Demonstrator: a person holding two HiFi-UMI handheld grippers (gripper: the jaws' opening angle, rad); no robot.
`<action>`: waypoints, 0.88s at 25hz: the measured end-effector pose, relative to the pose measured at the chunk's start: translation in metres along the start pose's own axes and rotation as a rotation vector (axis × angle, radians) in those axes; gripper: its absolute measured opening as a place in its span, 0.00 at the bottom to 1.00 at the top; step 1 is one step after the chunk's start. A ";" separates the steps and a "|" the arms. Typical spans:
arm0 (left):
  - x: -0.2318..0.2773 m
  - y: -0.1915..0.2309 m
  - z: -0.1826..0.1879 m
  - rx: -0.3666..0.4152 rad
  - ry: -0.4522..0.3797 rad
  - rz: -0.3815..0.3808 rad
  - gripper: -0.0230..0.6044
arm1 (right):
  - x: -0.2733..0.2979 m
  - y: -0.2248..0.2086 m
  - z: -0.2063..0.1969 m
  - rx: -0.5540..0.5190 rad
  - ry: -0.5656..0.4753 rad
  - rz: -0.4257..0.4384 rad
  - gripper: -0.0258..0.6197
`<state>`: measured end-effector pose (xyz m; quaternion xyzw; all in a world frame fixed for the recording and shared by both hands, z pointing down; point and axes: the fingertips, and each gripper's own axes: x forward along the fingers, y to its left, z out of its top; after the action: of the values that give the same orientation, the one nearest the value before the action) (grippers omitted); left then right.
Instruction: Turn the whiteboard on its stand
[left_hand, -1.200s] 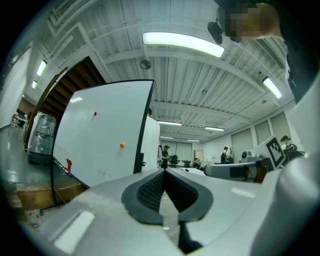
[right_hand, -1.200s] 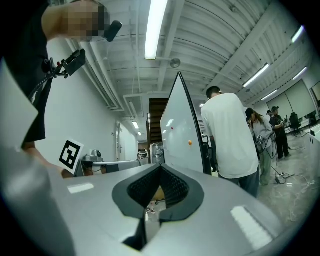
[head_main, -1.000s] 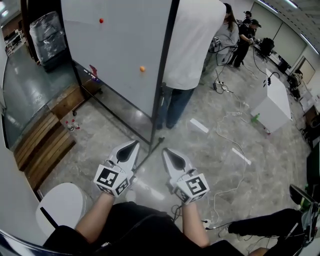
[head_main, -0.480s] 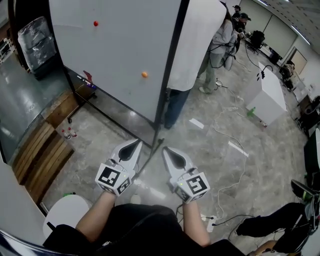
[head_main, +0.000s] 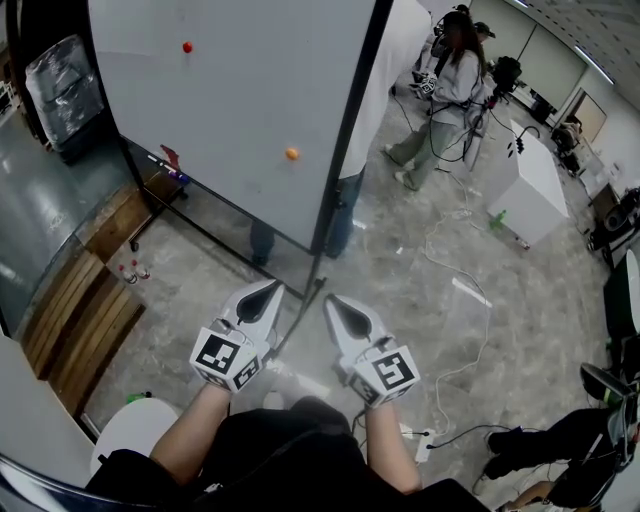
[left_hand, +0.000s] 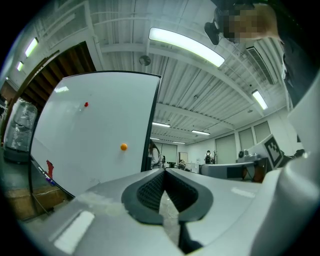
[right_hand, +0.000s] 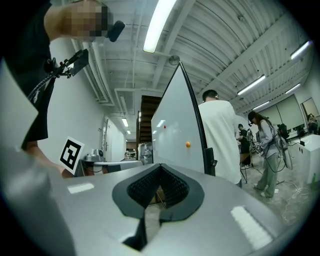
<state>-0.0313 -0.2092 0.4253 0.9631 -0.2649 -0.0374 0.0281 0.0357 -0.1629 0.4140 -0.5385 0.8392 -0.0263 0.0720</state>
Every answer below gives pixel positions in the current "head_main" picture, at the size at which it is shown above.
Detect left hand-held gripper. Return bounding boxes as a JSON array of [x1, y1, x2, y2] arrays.
[[188, 279, 285, 396]]

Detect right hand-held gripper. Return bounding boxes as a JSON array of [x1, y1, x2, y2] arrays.
[[322, 294, 420, 410]]

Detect white whiteboard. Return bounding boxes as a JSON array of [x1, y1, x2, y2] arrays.
[[87, 0, 396, 364]]

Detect person's left forearm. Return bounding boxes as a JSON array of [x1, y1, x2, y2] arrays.
[[149, 383, 234, 485]]

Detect person's right forearm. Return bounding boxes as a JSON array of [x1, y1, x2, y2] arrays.
[[362, 403, 424, 495]]

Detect white power strip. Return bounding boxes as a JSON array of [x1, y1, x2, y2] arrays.
[[414, 429, 435, 464]]

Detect person's black shirt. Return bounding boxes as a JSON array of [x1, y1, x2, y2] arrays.
[[84, 397, 494, 512]]

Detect white round stool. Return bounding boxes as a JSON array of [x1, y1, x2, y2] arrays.
[[89, 397, 181, 476]]

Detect wooden plank platform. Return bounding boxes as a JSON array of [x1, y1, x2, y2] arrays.
[[22, 179, 151, 419]]

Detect white table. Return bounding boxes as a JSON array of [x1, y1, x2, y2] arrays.
[[0, 333, 97, 494]]

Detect plastic-wrapped dark cabinet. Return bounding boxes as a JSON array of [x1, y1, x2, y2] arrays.
[[24, 34, 106, 164]]

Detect white floor cable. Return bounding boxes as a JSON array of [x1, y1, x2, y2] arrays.
[[423, 182, 495, 437]]

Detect white box pedestal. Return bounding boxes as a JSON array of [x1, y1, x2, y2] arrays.
[[487, 118, 571, 247]]

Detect black camera rig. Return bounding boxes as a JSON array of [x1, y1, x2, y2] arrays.
[[487, 55, 524, 109]]

